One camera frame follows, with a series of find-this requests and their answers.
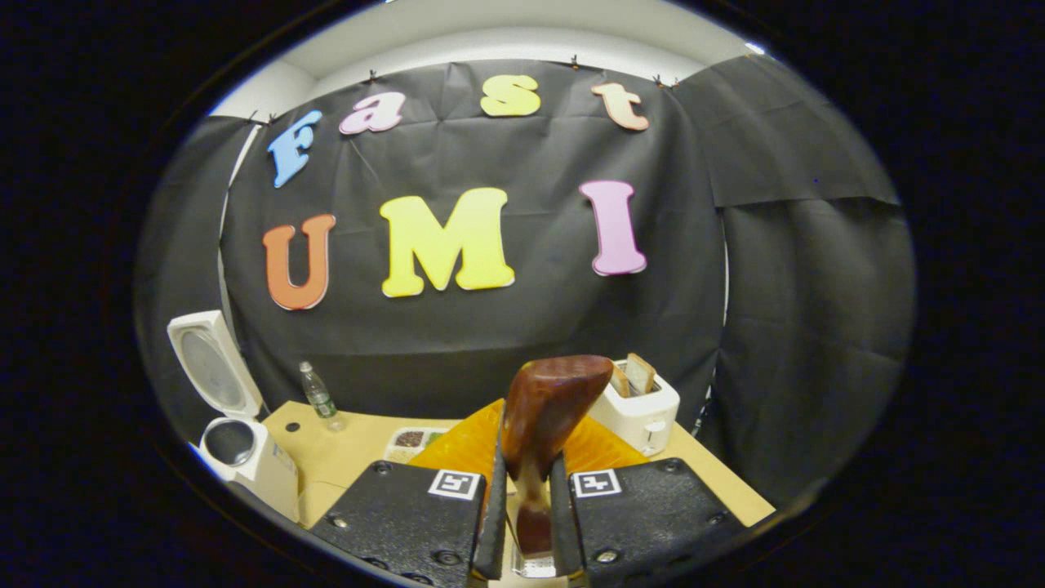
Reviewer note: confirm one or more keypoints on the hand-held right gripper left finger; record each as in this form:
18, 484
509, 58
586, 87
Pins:
492, 531

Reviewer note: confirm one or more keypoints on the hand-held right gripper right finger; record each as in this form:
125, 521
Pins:
563, 531

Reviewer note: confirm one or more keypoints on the brown wooden spoon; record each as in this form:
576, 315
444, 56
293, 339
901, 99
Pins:
547, 408

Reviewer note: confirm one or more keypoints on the white rice cooker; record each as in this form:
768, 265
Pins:
245, 465

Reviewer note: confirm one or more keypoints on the white divided grain dish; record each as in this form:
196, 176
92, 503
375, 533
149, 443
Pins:
408, 441

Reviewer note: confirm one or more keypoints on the white toaster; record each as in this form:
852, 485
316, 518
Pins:
641, 420

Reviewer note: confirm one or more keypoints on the toast slice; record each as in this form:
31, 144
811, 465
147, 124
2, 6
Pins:
620, 380
641, 374

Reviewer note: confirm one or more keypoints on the black backdrop cloth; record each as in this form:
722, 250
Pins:
506, 327

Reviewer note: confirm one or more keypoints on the clear plastic water bottle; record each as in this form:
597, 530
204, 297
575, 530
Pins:
320, 400

